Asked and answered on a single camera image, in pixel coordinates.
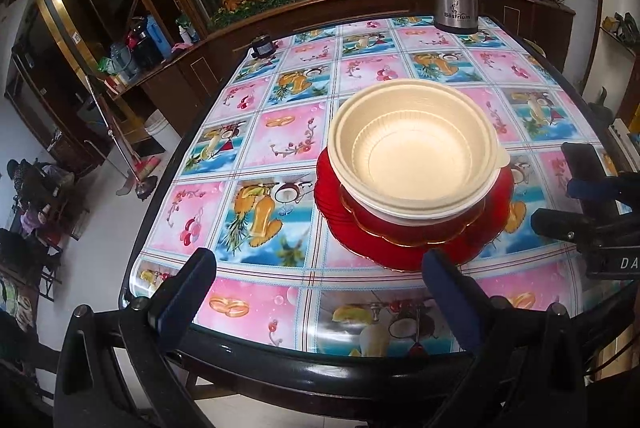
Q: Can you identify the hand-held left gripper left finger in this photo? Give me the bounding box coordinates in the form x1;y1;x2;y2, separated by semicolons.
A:
52;247;218;428

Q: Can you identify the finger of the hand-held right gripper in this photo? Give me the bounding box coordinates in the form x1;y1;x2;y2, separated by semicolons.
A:
530;207;640;254
566;175;640;204

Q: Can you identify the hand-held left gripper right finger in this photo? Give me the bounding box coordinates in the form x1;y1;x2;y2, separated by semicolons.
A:
421;249;593;428

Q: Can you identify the large red plate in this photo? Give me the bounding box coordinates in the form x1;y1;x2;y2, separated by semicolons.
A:
314;147;516;271

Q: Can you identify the small scalloped red plate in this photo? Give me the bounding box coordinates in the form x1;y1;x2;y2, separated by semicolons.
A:
339;185;487;246

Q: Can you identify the black rectangular case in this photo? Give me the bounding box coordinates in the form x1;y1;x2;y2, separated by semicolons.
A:
560;140;623;234

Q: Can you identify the broom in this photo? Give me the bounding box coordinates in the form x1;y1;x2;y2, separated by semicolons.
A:
85;75;161;201

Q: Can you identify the black-rimmed table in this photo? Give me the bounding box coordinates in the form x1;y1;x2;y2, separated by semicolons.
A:
117;13;640;409

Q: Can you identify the white bucket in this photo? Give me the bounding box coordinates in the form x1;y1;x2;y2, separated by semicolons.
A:
144;110;173;144

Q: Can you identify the printed tablecloth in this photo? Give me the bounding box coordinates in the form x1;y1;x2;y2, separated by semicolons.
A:
132;15;631;359

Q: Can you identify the clear blue water jug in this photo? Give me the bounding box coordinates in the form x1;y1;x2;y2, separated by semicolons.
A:
109;42;141;81

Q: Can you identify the blue box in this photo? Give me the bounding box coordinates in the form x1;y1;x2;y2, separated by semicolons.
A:
146;14;173;59

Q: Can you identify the small black round object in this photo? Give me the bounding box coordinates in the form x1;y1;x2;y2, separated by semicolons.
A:
250;35;275;59

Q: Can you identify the white spray bottle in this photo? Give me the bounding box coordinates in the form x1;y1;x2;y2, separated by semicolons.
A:
176;19;200;45

